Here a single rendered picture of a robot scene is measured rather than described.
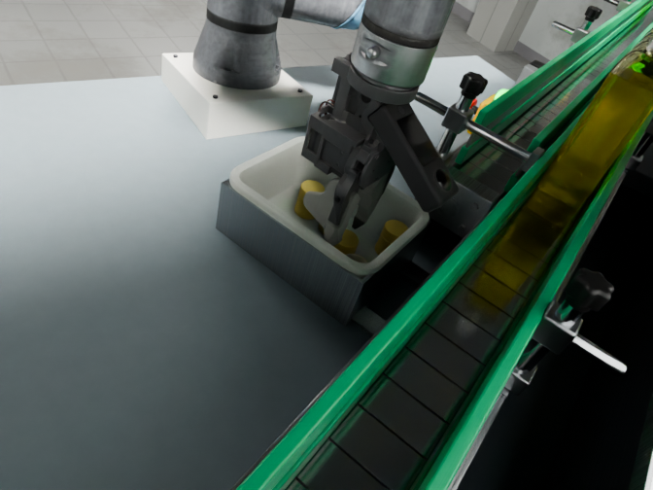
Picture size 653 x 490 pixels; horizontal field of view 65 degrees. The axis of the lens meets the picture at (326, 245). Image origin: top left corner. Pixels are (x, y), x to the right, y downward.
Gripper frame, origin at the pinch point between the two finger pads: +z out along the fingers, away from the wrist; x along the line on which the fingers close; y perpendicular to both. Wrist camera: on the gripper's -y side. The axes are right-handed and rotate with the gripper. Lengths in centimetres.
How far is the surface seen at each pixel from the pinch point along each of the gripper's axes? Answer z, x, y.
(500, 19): 62, -348, 95
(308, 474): -5.7, 28.4, -15.6
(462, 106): -15.0, -13.3, -2.4
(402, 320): -14.2, 19.6, -14.6
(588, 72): -6, -81, -5
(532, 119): -5.6, -43.9, -5.6
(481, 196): -6.1, -13.3, -9.7
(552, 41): 63, -361, 58
